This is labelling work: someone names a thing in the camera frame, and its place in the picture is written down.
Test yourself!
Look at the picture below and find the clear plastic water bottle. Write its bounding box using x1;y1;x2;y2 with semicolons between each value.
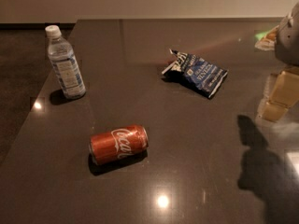
45;25;86;100

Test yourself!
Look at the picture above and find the red Coca-Cola can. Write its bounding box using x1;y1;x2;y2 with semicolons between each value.
89;125;149;165

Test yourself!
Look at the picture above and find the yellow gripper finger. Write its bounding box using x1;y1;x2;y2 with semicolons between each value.
258;66;299;122
255;25;279;51

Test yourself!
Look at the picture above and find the blue chip bag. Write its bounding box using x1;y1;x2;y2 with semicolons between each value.
162;49;228;99

